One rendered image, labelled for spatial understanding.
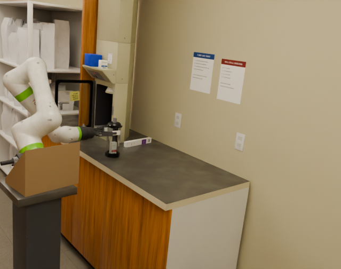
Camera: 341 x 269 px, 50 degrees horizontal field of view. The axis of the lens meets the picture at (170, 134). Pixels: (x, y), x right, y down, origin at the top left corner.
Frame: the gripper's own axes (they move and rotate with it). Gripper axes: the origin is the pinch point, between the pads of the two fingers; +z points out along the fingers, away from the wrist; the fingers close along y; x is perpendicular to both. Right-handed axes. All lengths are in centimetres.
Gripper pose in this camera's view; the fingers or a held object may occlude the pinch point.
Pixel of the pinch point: (113, 131)
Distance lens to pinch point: 256.2
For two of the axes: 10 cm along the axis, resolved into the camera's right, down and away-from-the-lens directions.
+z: 7.6, -0.7, 6.4
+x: -1.1, 9.7, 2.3
